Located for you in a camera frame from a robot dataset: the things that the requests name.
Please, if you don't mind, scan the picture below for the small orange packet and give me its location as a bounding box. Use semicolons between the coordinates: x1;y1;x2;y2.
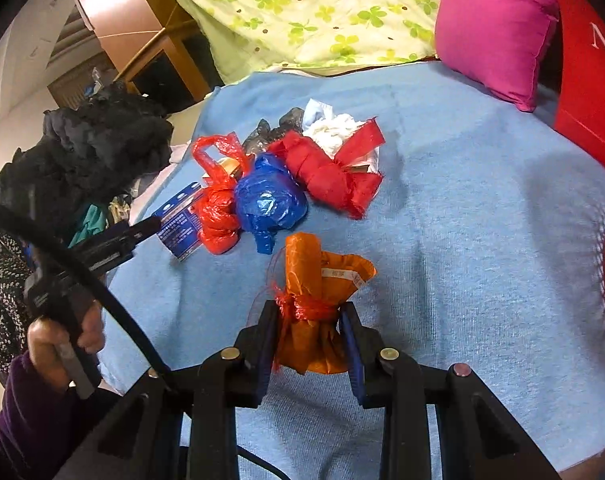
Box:
218;157;243;180

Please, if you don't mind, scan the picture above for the black crumpled plastic bag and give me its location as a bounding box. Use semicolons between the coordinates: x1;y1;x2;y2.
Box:
242;107;304;155

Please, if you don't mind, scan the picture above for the green clover pattern quilt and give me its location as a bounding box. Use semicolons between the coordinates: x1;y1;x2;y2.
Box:
176;0;440;84

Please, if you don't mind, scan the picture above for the person's left hand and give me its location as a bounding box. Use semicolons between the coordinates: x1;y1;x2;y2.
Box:
27;301;107;394

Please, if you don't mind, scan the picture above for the red paper shopping bag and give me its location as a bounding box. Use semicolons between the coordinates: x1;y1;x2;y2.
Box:
554;0;605;167

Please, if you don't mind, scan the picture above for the magenta pillow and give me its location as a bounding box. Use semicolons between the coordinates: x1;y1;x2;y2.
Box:
435;0;560;113

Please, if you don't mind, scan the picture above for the black cable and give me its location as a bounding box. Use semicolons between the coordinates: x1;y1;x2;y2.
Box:
0;199;292;480

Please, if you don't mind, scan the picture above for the white plastic bag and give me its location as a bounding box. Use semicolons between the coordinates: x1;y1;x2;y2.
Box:
302;114;363;158

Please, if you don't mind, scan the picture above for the white printed cardboard box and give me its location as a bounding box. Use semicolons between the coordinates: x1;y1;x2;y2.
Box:
349;148;380;174

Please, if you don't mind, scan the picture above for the purple sleeved forearm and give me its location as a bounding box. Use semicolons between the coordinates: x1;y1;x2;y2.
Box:
0;351;122;480

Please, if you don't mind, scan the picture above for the orange plastic bag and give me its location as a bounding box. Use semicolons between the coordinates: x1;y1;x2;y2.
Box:
273;232;377;375

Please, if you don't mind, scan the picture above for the bright red knotted plastic bag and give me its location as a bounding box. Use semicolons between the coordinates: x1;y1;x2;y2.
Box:
190;132;252;255

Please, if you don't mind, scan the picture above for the blue crumpled plastic bag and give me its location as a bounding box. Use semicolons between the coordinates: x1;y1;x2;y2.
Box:
234;153;308;255

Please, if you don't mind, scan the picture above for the black fluffy clothing pile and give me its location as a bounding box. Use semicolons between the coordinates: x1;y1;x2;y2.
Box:
0;82;173;243

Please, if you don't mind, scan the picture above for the blue and white small box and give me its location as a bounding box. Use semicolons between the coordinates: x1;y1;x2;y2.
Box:
153;182;204;261

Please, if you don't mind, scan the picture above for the blue bed blanket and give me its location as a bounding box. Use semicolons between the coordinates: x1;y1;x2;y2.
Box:
109;62;605;479

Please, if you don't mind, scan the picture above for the colourful clothes heap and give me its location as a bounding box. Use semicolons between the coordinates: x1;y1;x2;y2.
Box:
0;194;144;376

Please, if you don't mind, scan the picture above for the light blue tied plastic bag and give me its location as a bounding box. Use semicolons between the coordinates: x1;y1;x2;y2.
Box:
301;99;334;130

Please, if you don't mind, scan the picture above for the dark red plastic bag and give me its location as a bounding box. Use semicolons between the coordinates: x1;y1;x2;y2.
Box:
268;118;385;220

